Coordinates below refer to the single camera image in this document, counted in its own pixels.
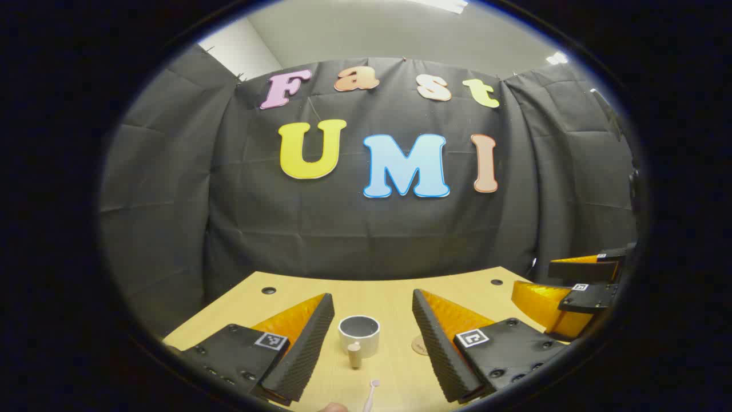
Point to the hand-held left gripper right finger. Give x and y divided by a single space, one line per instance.
434 349

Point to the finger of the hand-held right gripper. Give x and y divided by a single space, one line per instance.
583 270
537 303

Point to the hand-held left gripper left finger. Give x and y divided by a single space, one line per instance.
309 343

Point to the round wooden coaster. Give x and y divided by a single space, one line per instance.
419 346

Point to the pale pink toothbrush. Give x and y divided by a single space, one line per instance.
373 389

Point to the light wooden desktop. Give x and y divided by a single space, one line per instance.
389 303

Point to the ceiling light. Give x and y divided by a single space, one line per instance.
557 58

